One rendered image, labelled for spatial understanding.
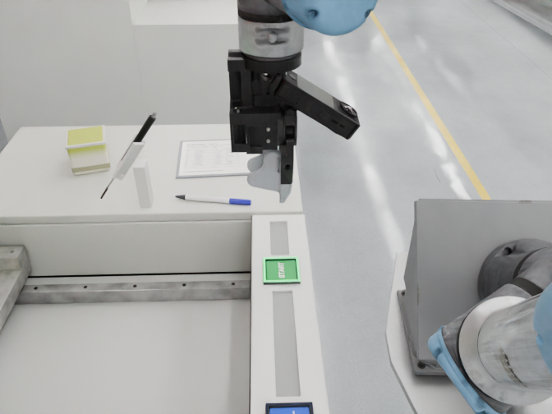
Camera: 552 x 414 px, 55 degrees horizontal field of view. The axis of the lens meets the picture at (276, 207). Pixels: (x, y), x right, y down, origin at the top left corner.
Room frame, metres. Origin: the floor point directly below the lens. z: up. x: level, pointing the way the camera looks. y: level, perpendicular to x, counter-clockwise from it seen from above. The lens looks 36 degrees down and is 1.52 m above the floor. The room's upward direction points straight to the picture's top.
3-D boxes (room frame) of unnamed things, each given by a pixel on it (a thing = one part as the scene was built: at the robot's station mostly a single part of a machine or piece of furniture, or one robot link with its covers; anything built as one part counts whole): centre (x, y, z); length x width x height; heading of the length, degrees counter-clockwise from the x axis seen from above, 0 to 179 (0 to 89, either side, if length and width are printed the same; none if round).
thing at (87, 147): (0.91, 0.37, 1.00); 0.07 x 0.07 x 0.07; 17
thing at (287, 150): (0.58, -0.01, 1.19); 0.05 x 0.02 x 0.09; 2
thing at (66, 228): (0.92, 0.27, 0.89); 0.62 x 0.35 x 0.14; 92
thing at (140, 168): (0.78, 0.25, 1.03); 0.06 x 0.04 x 0.13; 92
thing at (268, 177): (0.59, 0.01, 1.14); 0.06 x 0.03 x 0.09; 92
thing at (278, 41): (0.60, 0.01, 1.33); 0.08 x 0.08 x 0.05
